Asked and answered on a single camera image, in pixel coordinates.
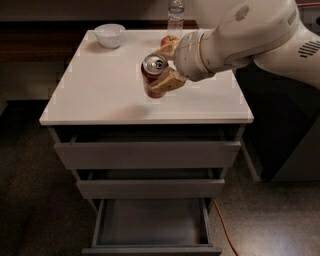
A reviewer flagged black side cabinet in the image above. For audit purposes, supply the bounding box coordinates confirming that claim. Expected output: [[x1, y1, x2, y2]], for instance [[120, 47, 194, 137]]
[[236, 64, 320, 182]]

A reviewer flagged grey middle drawer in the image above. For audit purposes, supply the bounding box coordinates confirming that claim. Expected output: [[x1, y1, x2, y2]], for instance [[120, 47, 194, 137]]
[[76, 169, 225, 199]]

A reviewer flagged red coke can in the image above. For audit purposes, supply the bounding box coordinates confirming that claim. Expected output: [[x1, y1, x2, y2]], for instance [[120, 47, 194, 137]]
[[141, 54, 168, 99]]

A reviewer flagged white bowl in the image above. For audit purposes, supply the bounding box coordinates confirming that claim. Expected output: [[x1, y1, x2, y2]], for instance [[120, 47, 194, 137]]
[[94, 24, 126, 49]]

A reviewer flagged orange power cable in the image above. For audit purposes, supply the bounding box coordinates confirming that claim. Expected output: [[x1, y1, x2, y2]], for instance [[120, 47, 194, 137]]
[[213, 2, 320, 256]]

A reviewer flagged grey bottom drawer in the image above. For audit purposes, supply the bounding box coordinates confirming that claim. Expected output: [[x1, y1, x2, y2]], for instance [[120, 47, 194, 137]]
[[82, 199, 222, 256]]

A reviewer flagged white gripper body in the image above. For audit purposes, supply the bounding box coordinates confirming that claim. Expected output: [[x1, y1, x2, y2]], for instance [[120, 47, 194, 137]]
[[173, 29, 214, 82]]

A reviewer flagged grey top drawer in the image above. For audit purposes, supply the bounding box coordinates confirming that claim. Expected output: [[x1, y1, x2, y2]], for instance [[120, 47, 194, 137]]
[[49, 124, 241, 169]]

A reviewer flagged dark wooden shelf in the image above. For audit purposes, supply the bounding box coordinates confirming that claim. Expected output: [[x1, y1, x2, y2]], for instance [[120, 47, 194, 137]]
[[0, 19, 199, 63]]

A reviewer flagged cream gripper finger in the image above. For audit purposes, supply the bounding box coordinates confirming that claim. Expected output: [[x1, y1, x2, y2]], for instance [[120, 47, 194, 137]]
[[146, 67, 187, 94], [154, 42, 179, 60]]

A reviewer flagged red apple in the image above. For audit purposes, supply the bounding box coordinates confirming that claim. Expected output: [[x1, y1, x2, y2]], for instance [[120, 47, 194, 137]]
[[160, 35, 180, 47]]

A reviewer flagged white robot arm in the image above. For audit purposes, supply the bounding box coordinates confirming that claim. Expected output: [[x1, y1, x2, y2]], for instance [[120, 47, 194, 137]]
[[146, 0, 320, 94]]

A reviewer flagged clear plastic water bottle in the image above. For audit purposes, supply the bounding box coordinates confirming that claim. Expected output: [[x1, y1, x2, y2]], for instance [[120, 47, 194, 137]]
[[167, 0, 185, 37]]

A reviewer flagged grey drawer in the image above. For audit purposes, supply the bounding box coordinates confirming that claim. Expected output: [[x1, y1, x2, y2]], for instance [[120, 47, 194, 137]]
[[82, 199, 222, 256], [76, 169, 225, 199], [49, 124, 241, 169]]

